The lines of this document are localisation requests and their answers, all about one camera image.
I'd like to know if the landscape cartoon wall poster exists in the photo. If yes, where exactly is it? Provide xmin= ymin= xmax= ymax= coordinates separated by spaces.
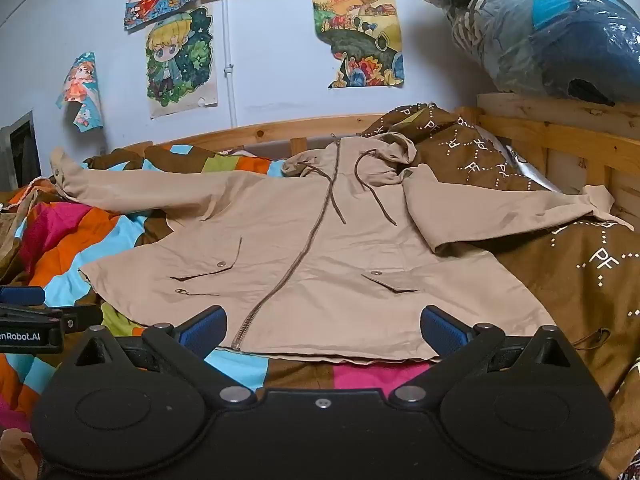
xmin=311 ymin=0 xmax=405 ymax=89

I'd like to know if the silvery plastic strip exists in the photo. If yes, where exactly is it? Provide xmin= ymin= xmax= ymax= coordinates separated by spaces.
xmin=504 ymin=144 xmax=563 ymax=195

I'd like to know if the blond cartoon wall poster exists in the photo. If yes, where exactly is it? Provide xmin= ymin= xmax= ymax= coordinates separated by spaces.
xmin=146 ymin=5 xmax=219 ymax=120

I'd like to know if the beige hooded jacket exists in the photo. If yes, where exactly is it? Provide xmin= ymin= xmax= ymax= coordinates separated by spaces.
xmin=50 ymin=132 xmax=633 ymax=363

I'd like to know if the small orange-haired cartoon poster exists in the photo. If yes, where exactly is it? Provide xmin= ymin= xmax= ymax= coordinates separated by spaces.
xmin=56 ymin=51 xmax=105 ymax=133

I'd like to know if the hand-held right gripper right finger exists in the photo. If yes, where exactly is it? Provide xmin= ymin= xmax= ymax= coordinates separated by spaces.
xmin=391 ymin=305 xmax=587 ymax=407

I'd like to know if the dark framed panel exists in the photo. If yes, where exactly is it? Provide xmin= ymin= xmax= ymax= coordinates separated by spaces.
xmin=0 ymin=110 xmax=42 ymax=192

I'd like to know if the white wall pipe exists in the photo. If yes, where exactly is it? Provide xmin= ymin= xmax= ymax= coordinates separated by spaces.
xmin=221 ymin=0 xmax=237 ymax=128

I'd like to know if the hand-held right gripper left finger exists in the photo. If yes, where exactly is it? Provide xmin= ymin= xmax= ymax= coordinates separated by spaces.
xmin=62 ymin=305 xmax=256 ymax=407

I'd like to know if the wooden bed frame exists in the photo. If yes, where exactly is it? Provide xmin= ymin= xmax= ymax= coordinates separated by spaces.
xmin=100 ymin=92 xmax=640 ymax=241

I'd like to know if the tan cloth with lace trim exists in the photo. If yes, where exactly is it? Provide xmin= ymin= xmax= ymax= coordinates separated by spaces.
xmin=0 ymin=177 xmax=53 ymax=283

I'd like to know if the multicoloured patchwork bedsheet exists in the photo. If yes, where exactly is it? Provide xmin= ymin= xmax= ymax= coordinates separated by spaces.
xmin=0 ymin=144 xmax=436 ymax=480

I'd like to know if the brown cord loop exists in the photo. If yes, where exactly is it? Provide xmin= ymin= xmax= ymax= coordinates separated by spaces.
xmin=572 ymin=328 xmax=612 ymax=349

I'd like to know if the clear plastic bag of bedding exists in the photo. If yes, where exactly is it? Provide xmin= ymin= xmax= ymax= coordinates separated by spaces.
xmin=405 ymin=0 xmax=640 ymax=107

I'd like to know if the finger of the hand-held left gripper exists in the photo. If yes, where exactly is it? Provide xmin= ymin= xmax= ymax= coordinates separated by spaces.
xmin=62 ymin=304 xmax=104 ymax=335
xmin=0 ymin=286 xmax=47 ymax=307

